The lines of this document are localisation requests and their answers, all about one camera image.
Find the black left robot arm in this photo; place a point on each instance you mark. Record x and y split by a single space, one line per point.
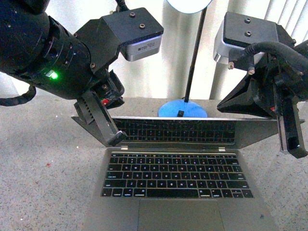
38 50

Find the blue desk lamp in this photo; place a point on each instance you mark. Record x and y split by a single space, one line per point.
184 107

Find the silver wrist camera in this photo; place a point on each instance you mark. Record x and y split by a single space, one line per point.
142 49
229 45

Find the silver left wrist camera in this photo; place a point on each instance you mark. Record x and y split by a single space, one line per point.
142 49

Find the silver laptop computer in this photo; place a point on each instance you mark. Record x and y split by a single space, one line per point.
180 174

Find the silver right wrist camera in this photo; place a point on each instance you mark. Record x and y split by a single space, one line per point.
229 45

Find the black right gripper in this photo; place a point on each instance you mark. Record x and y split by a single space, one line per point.
280 80

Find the white pleated curtain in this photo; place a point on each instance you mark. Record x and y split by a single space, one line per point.
164 75

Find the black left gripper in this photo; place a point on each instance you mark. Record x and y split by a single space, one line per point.
78 64

